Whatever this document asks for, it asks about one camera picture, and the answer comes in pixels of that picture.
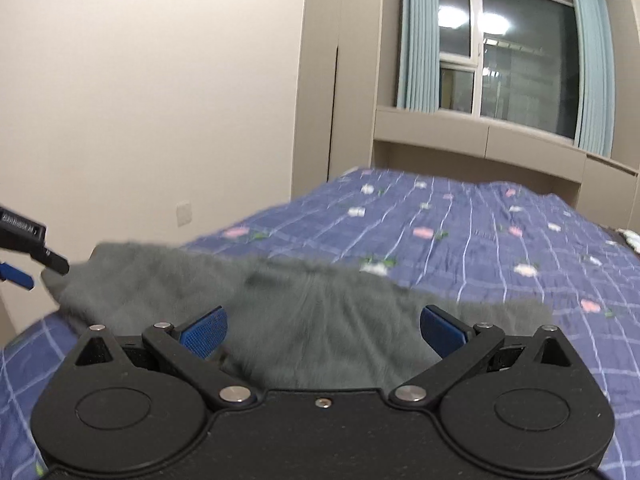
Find grey towel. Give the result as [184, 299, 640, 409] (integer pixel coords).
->
[42, 241, 554, 392]

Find blue floral checked bed quilt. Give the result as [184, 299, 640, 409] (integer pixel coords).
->
[0, 166, 640, 480]

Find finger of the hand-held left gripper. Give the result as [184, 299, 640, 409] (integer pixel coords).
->
[0, 206, 70, 276]
[0, 262, 35, 290]

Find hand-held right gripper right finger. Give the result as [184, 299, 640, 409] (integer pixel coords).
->
[388, 305, 572, 409]

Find light blue curtain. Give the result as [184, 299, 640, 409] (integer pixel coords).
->
[397, 0, 442, 111]
[569, 0, 617, 159]

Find glass window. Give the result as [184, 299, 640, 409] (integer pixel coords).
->
[437, 0, 581, 141]

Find beige wardrobe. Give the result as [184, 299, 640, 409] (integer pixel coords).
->
[290, 0, 387, 199]

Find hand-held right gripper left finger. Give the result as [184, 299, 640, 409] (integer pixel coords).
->
[74, 305, 260, 409]

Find beige window sill cabinet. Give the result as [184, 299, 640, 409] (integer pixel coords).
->
[372, 106, 640, 227]

